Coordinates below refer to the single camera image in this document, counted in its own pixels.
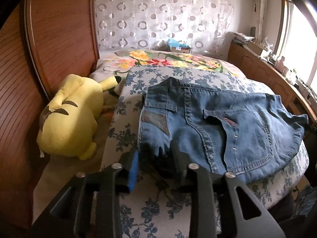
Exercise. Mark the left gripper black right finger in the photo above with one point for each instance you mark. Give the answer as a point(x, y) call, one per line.
point(183, 166)

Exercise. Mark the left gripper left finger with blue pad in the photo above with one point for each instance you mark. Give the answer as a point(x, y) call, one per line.
point(127, 169)

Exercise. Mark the blue denim jeans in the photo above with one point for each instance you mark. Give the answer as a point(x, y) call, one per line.
point(249, 134)

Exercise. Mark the blue floral white sheet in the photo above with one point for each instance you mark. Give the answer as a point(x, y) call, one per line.
point(156, 208)

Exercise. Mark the yellow Pikachu plush toy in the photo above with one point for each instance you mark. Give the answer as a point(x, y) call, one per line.
point(69, 121)

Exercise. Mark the colourful floral bed blanket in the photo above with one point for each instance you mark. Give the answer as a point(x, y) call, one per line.
point(120, 62)

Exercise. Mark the brown wooden side cabinet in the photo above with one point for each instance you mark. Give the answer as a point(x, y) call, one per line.
point(256, 69)

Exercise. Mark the small cardboard box blue items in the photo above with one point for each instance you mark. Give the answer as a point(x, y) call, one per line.
point(178, 47)

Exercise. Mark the cardboard box on cabinet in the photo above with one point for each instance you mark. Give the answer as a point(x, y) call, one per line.
point(257, 49)

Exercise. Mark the pink bottle on cabinet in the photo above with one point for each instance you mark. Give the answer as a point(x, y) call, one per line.
point(279, 64)

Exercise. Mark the stack of papers on cabinet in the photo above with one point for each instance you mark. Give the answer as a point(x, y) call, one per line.
point(242, 38)

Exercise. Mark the window with bright light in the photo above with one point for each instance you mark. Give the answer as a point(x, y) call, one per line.
point(298, 44)

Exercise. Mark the pink circle patterned curtain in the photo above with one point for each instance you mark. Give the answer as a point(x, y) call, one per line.
point(150, 24)

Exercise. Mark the brown wooden louvered wardrobe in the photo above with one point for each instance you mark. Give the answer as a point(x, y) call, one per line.
point(42, 41)

